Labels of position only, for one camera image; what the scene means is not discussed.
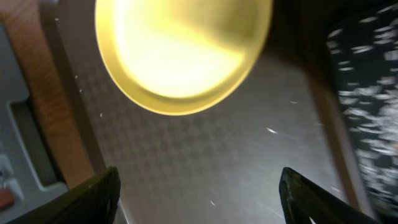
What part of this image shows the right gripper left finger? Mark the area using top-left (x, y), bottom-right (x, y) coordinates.
top-left (8, 167), bottom-right (121, 224)

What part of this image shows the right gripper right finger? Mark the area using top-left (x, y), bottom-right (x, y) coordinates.
top-left (279, 167), bottom-right (377, 224)

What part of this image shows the yellow round plate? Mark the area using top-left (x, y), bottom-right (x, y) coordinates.
top-left (95, 0), bottom-right (274, 116)

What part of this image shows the grey plastic dish rack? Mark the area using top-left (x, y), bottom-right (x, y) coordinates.
top-left (1, 27), bottom-right (68, 223)

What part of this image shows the dark brown serving tray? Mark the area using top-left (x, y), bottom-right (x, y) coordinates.
top-left (39, 1), bottom-right (373, 223)

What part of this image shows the black rectangular bin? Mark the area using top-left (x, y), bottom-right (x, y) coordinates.
top-left (325, 2), bottom-right (398, 215)

